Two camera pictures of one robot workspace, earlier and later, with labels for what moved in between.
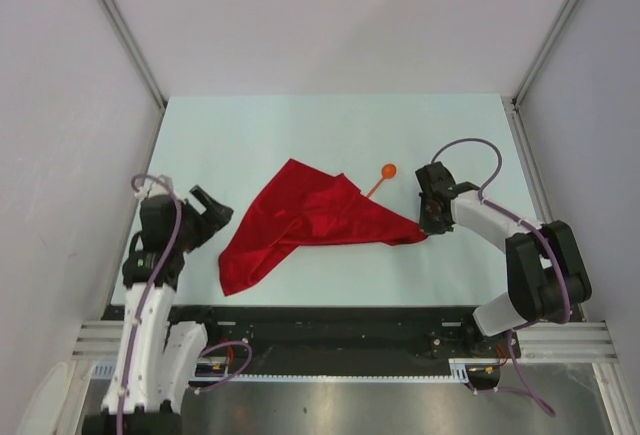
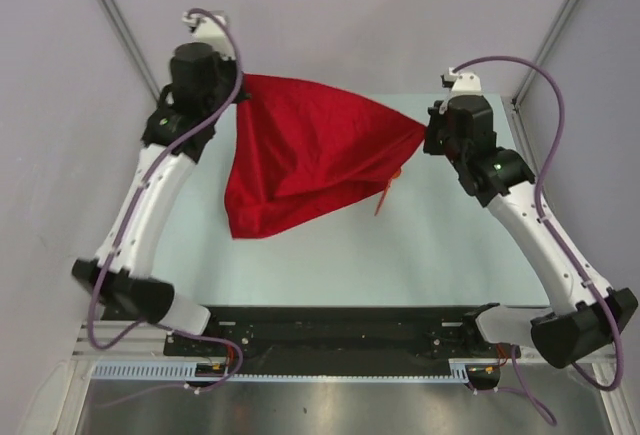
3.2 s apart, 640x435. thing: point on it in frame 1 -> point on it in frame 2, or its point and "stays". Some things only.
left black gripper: (214, 217) -> (225, 63)
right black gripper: (427, 226) -> (436, 118)
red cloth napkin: (306, 206) -> (297, 145)
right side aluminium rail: (533, 171) stays
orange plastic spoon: (388, 171) -> (395, 176)
